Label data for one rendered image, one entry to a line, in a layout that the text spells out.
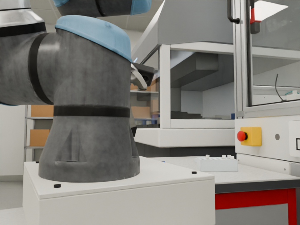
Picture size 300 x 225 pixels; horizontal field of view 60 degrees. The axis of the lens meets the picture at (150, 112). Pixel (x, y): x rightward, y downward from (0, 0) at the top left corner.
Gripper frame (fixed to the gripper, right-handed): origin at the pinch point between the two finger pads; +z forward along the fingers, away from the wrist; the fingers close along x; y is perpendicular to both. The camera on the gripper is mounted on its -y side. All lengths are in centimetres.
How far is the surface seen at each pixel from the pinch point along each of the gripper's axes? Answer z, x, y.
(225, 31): -69, -33, -92
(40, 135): -246, -323, 10
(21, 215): 8.9, -7.0, 25.2
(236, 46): -37, -17, -66
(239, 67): -28, -22, -63
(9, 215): 8.0, -7.4, 27.1
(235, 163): 6.6, -29.5, -36.9
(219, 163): 4.4, -30.8, -32.4
